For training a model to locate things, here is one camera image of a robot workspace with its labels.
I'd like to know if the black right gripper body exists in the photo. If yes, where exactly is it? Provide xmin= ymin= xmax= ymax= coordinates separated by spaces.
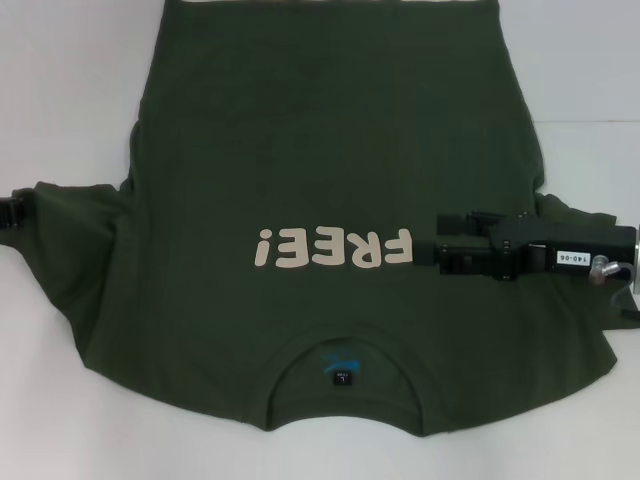
xmin=488 ymin=213 xmax=640 ymax=295

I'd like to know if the dark green FREE t-shirt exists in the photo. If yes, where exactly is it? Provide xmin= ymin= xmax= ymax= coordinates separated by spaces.
xmin=19 ymin=0 xmax=640 ymax=442

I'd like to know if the right wrist cable with plug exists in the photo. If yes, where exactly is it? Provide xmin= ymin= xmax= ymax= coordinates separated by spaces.
xmin=588 ymin=258 xmax=640 ymax=307

